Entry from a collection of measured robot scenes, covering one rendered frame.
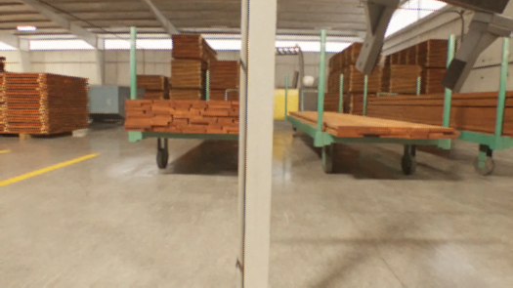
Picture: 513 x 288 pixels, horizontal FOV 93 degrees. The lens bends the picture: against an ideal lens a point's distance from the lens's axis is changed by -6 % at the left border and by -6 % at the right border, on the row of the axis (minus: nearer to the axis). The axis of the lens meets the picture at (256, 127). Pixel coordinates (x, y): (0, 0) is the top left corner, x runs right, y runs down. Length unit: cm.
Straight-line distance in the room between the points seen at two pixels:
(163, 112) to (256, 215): 153
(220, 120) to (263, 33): 139
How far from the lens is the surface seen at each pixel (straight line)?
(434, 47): 1155
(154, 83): 1034
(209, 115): 197
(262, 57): 60
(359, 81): 1025
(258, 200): 64
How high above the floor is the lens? 65
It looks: 5 degrees down
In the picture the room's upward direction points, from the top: 1 degrees clockwise
